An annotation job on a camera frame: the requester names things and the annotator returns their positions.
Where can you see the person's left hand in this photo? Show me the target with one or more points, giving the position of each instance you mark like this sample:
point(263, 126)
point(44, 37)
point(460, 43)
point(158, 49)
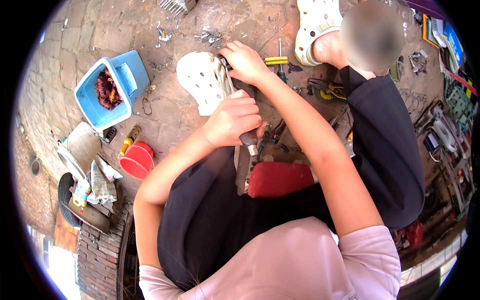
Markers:
point(225, 123)

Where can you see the person's right hand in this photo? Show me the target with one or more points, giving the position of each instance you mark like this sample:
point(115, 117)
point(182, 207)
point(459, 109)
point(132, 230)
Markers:
point(249, 63)

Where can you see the person's left fingers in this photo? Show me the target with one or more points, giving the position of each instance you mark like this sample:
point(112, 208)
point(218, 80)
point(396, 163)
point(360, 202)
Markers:
point(247, 110)

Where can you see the pile of hand tools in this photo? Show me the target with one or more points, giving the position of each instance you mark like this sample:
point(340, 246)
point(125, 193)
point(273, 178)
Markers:
point(276, 135)

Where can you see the flat grey metal bar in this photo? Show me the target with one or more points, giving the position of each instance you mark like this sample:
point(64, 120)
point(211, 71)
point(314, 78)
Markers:
point(242, 170)

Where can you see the small dark metal piece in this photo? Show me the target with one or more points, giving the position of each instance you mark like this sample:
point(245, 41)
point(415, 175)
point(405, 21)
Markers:
point(294, 68)

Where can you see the red plastic stool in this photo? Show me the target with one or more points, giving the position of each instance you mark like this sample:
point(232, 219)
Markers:
point(281, 180)

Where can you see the heap of small metal bits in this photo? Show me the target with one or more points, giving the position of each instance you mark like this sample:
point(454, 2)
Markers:
point(209, 38)

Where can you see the yellow black pliers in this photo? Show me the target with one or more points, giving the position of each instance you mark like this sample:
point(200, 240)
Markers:
point(330, 92)

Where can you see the scattered metal scraps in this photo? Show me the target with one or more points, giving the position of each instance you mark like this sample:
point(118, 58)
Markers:
point(165, 34)

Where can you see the person's legs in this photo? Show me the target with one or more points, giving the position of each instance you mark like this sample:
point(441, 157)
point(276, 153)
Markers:
point(210, 225)

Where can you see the yellow tipped brass tool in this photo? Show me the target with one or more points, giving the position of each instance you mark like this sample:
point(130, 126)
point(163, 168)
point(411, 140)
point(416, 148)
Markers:
point(130, 139)

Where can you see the blue plastic bin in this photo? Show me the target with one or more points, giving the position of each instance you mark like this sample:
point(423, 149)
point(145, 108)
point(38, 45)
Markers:
point(131, 77)

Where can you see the red plastic cup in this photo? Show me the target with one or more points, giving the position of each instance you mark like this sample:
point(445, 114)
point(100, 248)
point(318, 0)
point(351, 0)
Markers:
point(137, 161)

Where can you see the toothed metal part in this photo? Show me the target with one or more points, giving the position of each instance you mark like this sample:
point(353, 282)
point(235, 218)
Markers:
point(176, 5)

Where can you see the small black part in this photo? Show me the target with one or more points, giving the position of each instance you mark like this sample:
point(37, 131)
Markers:
point(108, 135)

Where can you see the person's body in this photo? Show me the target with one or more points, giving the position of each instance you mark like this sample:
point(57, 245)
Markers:
point(285, 262)

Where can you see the crumpled plastic packets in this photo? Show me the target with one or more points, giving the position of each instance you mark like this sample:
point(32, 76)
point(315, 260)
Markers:
point(99, 183)

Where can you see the grey metal pot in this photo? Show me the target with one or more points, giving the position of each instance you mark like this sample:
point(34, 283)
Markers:
point(80, 146)

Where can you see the bundle of metal clips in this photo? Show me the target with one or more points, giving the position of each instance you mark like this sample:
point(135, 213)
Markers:
point(417, 62)

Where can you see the colourful glue tube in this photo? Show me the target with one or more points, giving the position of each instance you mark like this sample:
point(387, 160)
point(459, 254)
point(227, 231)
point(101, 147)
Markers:
point(81, 195)

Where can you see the rusty metal plate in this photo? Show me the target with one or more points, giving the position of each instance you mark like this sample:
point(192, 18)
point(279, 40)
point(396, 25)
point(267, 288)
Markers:
point(90, 218)

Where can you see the orange edged board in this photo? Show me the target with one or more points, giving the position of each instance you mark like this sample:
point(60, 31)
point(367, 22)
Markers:
point(429, 32)

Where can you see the black rubber tyre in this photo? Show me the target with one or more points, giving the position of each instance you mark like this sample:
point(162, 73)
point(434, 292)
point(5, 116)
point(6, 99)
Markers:
point(65, 202)

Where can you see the brick ledge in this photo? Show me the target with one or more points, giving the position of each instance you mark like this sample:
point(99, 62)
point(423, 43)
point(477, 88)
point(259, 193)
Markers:
point(99, 258)

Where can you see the blue printed packet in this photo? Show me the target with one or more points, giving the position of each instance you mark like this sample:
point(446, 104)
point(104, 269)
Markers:
point(453, 43)

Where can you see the heap of metal frames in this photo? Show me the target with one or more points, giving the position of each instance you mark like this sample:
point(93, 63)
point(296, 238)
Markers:
point(453, 183)

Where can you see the round metal floor drain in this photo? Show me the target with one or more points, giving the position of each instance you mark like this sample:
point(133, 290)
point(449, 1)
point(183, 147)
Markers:
point(35, 166)

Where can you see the wooden board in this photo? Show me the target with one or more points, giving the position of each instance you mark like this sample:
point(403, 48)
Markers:
point(65, 234)

